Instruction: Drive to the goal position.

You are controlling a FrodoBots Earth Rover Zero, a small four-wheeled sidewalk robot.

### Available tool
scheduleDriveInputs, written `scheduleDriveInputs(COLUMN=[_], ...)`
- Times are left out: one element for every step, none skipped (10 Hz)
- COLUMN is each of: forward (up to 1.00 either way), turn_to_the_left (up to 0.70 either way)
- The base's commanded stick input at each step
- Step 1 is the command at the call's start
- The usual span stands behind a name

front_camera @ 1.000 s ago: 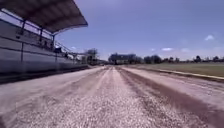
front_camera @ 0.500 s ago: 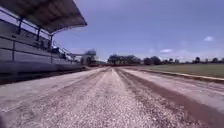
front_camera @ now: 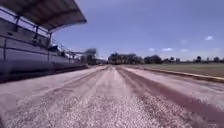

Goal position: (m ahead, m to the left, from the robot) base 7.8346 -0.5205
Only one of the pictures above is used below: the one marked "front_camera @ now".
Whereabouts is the row of distant trees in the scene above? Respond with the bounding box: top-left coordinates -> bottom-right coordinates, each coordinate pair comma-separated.
81,47 -> 224,65

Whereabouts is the grey gravel track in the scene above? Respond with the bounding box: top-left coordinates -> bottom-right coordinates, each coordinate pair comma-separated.
0,64 -> 224,128

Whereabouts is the pale kerb along field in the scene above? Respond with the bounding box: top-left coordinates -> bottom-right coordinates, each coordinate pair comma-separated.
121,64 -> 224,84

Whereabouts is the green grass field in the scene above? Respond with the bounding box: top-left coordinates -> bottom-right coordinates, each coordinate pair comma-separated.
129,62 -> 224,79

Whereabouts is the roofed concrete grandstand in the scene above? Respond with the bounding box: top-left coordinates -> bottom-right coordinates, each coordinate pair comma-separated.
0,0 -> 88,84

